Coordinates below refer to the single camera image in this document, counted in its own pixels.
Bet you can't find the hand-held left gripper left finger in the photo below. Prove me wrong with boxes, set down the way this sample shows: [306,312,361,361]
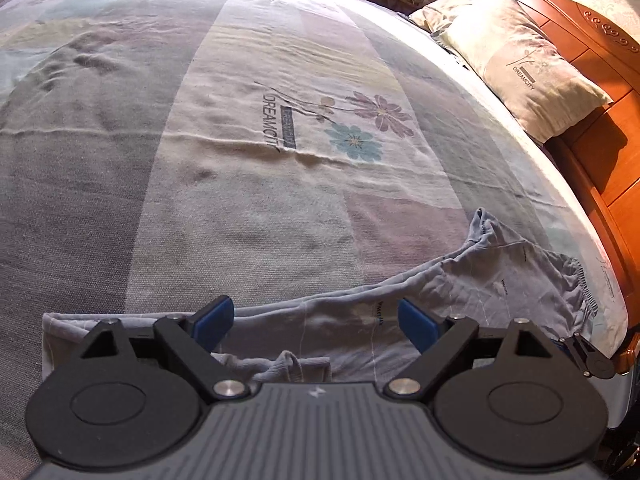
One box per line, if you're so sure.
[79,295,251,404]

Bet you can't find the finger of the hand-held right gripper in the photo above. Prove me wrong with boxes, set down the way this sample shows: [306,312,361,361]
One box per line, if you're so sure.
[551,332,617,381]

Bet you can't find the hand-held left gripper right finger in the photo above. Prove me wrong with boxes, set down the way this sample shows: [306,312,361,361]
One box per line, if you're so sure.
[385,297,552,405]

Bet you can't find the grey pants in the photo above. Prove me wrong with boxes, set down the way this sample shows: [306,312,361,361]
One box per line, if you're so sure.
[42,207,599,386]

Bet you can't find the wooden headboard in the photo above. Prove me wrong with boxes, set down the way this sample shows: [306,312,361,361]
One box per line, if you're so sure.
[459,0,640,376]

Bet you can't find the large beige pillow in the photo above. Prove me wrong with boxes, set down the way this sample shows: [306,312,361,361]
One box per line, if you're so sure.
[435,0,614,144]

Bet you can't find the small beige pillow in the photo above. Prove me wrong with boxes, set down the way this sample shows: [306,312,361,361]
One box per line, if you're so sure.
[409,0,478,32]

